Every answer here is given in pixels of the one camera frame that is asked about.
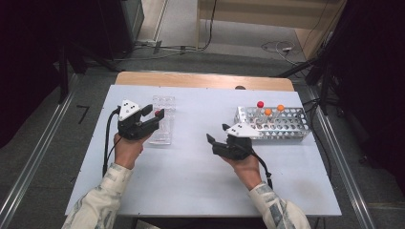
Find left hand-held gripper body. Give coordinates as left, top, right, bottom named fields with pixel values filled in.
left=117, top=99, right=160, bottom=141

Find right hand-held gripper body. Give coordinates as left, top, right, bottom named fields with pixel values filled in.
left=211, top=122, right=261, bottom=160

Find clear acrylic test tube rack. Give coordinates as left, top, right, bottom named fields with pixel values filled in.
left=148, top=94, right=177, bottom=146

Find orange cap test tube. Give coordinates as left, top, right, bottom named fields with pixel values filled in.
left=271, top=104, right=286, bottom=126
left=261, top=108, right=273, bottom=128

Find perforated metal test tube rack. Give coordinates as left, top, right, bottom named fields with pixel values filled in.
left=233, top=106, right=311, bottom=143

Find person's left hand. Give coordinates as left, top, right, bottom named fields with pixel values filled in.
left=113, top=132, right=151, bottom=170

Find person's right hand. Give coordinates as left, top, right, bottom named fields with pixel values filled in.
left=220, top=154, right=265, bottom=192

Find black metal stand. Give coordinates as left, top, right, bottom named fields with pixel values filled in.
left=276, top=53, right=333, bottom=116
left=56, top=44, right=71, bottom=105

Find dark cabinet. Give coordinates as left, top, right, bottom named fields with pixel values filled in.
left=95, top=0, right=145, bottom=62

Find light wooden cabinet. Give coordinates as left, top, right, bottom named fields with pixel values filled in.
left=196, top=0, right=348, bottom=61

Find left hand-held gripper cable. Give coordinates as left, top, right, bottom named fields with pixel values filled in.
left=101, top=107, right=122, bottom=177

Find hand-held gripper cable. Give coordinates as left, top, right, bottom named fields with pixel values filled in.
left=250, top=152, right=274, bottom=191
left=101, top=107, right=122, bottom=177

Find right hand-held gripper cable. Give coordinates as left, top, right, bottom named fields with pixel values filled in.
left=250, top=152, right=274, bottom=191

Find grey floor cables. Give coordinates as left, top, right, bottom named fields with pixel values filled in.
left=114, top=39, right=204, bottom=62

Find white floor cable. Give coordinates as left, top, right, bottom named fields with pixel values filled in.
left=260, top=40, right=302, bottom=66

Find metal floor rail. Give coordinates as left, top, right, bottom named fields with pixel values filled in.
left=305, top=85, right=378, bottom=229
left=0, top=72, right=80, bottom=225

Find black hanging cable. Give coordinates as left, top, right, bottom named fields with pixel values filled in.
left=195, top=0, right=219, bottom=52

